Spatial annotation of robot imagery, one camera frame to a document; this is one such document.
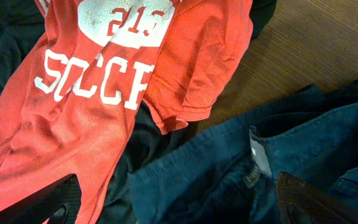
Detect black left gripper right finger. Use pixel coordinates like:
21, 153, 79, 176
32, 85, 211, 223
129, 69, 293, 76
275, 172, 358, 224

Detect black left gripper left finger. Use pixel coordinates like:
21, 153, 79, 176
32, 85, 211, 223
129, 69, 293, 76
0, 174, 82, 224

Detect black garment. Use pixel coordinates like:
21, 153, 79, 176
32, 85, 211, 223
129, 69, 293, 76
0, 0, 278, 224

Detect red soccer t-shirt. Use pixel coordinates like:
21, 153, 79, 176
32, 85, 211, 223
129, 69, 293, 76
0, 0, 254, 224

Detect navy blue shorts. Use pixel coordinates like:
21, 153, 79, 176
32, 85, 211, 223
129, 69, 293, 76
130, 80, 358, 223

